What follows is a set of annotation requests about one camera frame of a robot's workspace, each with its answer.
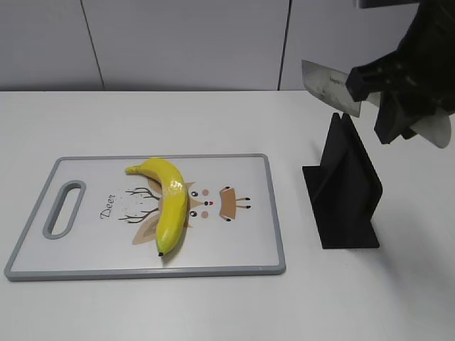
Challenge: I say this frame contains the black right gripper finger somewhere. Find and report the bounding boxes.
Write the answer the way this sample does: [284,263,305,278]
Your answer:
[374,91,437,144]
[346,50,414,102]

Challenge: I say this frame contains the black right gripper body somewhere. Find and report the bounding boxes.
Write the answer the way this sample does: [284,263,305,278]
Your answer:
[397,0,454,114]

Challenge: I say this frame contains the knife with white handle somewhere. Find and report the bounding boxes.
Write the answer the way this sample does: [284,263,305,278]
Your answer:
[301,60,451,148]

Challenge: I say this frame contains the yellow plastic banana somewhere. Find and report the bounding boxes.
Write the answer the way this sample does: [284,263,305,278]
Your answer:
[125,158,188,257]

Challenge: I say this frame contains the black knife stand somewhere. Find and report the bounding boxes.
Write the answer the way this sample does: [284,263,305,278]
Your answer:
[302,113,382,249]

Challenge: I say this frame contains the white grey deer cutting board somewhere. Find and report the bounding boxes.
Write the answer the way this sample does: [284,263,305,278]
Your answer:
[4,153,286,281]

